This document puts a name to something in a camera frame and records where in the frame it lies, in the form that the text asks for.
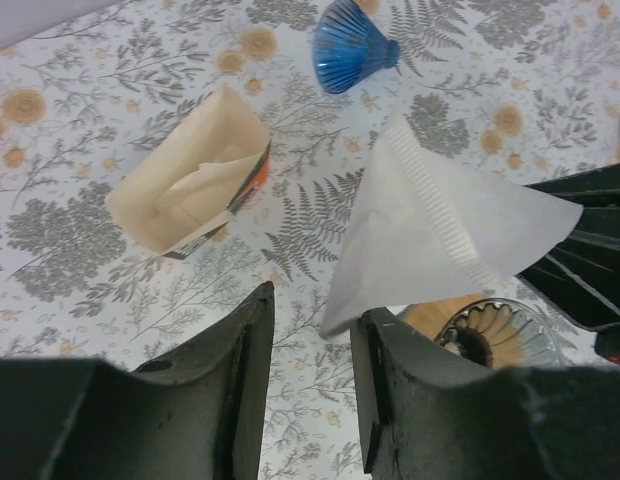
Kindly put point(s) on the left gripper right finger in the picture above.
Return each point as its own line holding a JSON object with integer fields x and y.
{"x": 425, "y": 413}

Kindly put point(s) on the coffee filter box orange black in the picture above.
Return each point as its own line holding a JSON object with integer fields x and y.
{"x": 197, "y": 179}

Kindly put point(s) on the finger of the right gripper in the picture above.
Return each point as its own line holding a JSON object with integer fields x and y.
{"x": 580, "y": 276}
{"x": 594, "y": 187}

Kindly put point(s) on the floral tablecloth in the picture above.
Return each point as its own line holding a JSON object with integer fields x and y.
{"x": 527, "y": 90}

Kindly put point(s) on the blue plastic dripper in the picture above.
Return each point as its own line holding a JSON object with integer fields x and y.
{"x": 347, "y": 47}

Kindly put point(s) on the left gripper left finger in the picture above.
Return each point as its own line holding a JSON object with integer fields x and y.
{"x": 195, "y": 412}

